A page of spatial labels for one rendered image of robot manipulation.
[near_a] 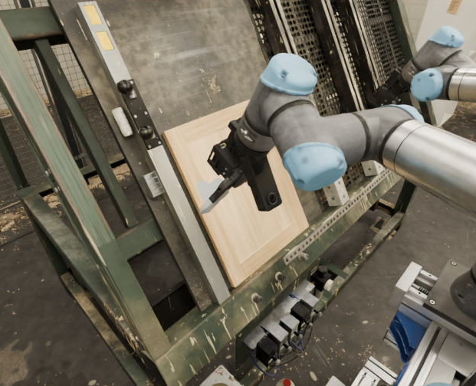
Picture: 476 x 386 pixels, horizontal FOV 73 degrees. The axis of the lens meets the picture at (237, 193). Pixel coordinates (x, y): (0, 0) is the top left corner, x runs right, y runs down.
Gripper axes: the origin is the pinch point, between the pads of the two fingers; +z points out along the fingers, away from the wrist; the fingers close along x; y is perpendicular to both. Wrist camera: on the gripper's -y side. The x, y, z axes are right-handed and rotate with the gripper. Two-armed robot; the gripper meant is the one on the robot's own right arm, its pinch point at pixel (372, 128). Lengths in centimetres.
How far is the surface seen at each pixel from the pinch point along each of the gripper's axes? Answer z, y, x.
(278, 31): 0, 53, -4
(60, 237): 89, 56, 88
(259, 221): 35, 2, 37
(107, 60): 1, 57, 66
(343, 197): 35.7, -11.4, -6.2
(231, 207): 30, 11, 46
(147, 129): 2, 32, 70
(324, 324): 117, -61, -9
